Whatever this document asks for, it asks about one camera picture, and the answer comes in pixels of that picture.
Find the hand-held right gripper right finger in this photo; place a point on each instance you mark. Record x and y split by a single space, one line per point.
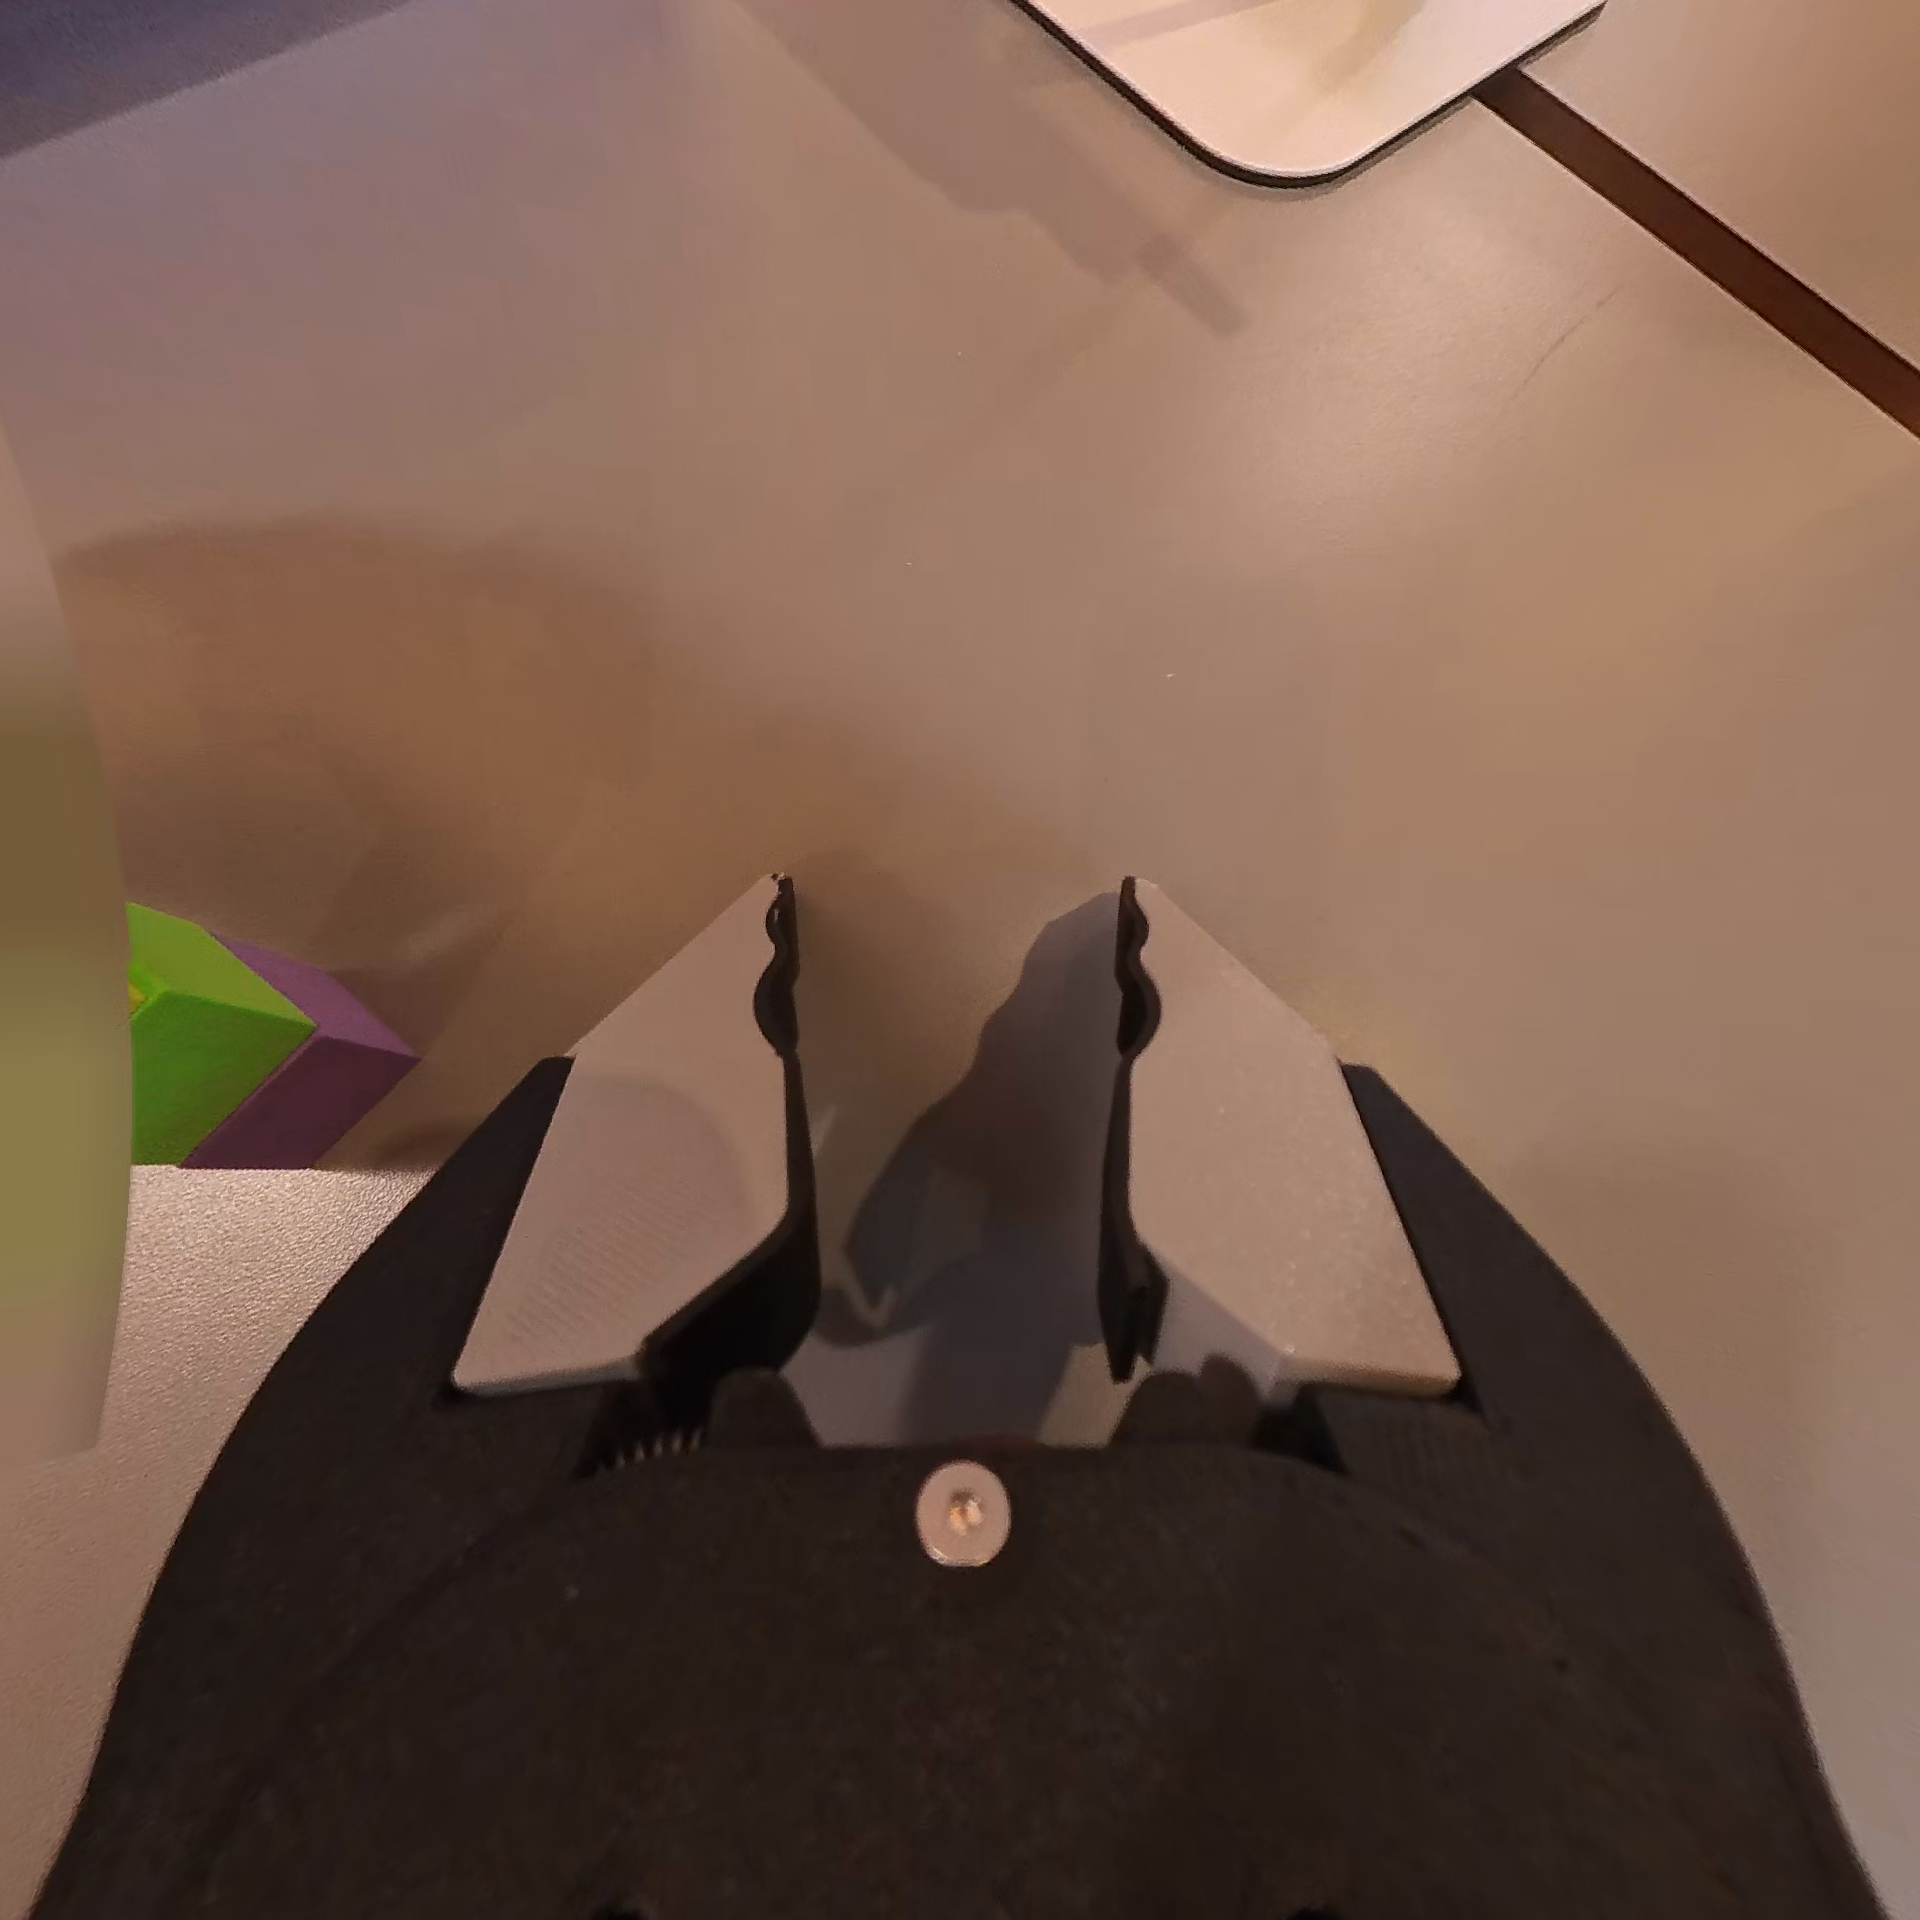
1275 1201

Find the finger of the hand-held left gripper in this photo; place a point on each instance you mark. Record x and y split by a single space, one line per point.
59 931
241 1276

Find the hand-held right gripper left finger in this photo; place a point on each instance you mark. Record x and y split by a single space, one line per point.
644 1201

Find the white document stand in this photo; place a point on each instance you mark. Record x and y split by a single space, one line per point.
1320 76

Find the purple foam cube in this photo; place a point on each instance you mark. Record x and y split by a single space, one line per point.
329 1081

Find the green foam cube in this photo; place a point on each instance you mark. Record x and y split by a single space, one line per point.
211 1051

